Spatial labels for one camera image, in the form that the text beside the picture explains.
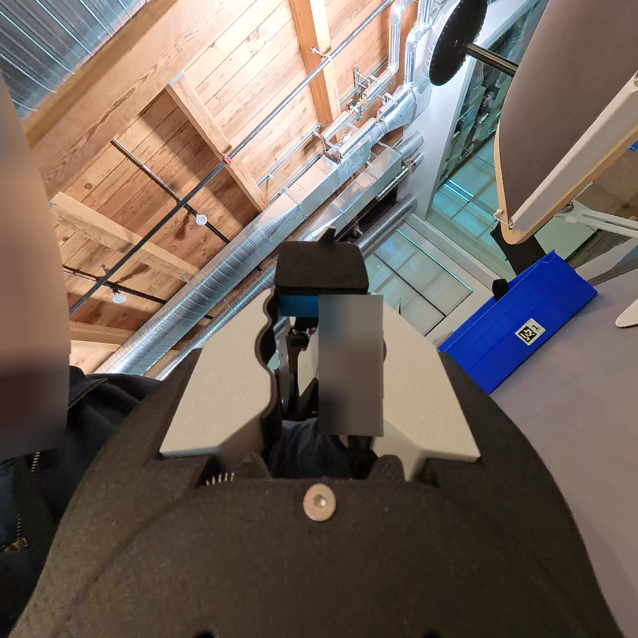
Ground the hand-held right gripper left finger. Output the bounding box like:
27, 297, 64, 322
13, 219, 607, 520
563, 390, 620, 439
159, 298, 278, 458

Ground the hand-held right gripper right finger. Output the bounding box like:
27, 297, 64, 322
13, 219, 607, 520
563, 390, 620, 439
373, 309, 481, 482

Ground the blue black felt eraser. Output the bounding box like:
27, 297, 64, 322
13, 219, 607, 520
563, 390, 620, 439
273, 242, 370, 318

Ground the blue plastic bin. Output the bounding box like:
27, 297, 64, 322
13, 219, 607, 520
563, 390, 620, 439
438, 251, 599, 394

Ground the white jointed stand arm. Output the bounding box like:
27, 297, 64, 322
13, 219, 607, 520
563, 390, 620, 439
558, 202, 638, 236

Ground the person's left forearm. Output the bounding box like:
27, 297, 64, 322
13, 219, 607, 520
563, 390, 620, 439
271, 419, 377, 480

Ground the person's dark zip jacket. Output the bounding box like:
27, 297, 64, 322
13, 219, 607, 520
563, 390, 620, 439
0, 366, 160, 619

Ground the black office chair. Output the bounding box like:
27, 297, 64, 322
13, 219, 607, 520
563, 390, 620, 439
491, 222, 546, 275

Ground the black disc-top floor lamp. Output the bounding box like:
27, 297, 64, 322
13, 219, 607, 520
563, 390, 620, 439
429, 0, 519, 88

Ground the large round metal duct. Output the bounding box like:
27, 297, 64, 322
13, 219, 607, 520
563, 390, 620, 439
95, 132, 424, 374
145, 194, 418, 379

